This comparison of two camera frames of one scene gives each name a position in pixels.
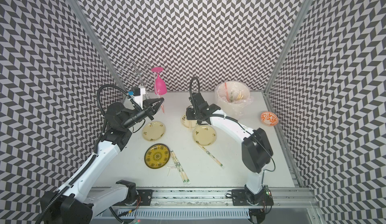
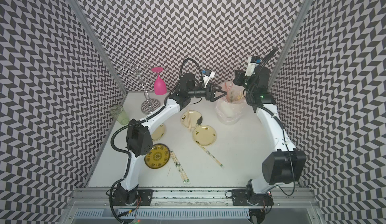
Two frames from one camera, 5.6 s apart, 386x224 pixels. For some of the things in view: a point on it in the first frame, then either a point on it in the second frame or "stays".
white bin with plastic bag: (232, 98) stays
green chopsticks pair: (185, 178) stays
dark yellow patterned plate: (157, 155) stays
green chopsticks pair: (211, 155) stays
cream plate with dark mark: (186, 123) stays
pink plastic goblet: (160, 86) stays
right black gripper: (188, 114) to (239, 77)
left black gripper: (149, 104) to (211, 96)
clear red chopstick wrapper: (162, 107) to (227, 90)
